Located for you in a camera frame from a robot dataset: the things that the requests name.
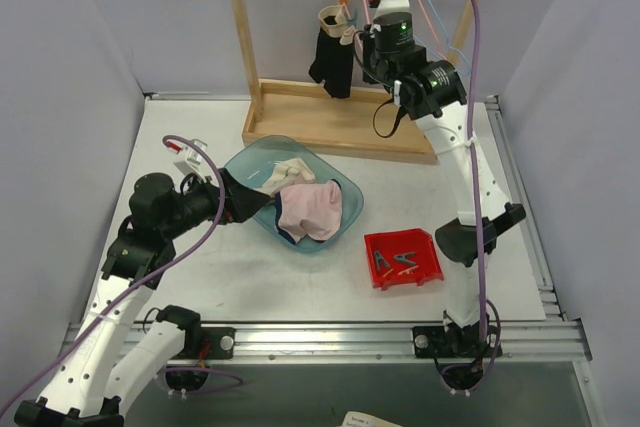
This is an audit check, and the beige pink underwear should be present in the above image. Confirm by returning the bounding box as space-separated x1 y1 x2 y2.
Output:
258 157 316 197

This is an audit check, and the pink underwear navy trim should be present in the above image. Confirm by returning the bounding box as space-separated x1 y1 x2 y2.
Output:
274 179 343 245

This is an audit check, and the blue wire hanger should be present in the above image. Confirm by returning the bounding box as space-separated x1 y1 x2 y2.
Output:
415 0 471 77

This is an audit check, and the teal clothespin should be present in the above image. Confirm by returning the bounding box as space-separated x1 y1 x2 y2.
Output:
373 250 391 274
393 251 417 267
344 6 358 28

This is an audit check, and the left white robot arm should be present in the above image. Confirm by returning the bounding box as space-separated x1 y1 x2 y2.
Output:
14 169 271 426

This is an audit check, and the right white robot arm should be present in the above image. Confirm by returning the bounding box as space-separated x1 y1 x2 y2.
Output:
358 12 526 356

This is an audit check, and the black underwear beige waistband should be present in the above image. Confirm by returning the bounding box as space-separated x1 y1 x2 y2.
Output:
309 4 356 99

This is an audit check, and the teal clothespin on black underwear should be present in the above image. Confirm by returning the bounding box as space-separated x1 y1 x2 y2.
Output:
344 6 358 28

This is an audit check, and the teal plastic basin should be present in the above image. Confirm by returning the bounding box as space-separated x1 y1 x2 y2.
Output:
225 135 364 254

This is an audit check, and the wooden clothes rack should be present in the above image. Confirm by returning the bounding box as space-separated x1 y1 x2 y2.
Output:
221 0 502 166

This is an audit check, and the red plastic bin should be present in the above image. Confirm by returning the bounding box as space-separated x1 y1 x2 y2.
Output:
364 228 444 291

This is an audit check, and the paper sheet bottom edge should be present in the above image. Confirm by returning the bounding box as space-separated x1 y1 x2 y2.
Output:
340 411 400 427

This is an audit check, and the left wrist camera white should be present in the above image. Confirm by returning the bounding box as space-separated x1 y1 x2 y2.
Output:
166 140 206 178

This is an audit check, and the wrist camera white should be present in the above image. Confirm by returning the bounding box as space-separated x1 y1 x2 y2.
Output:
368 0 410 18
166 140 206 178

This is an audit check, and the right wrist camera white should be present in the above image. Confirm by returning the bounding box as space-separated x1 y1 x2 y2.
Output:
368 0 410 18

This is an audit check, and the aluminium mounting rail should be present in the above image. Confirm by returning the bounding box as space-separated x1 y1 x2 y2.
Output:
54 319 594 366

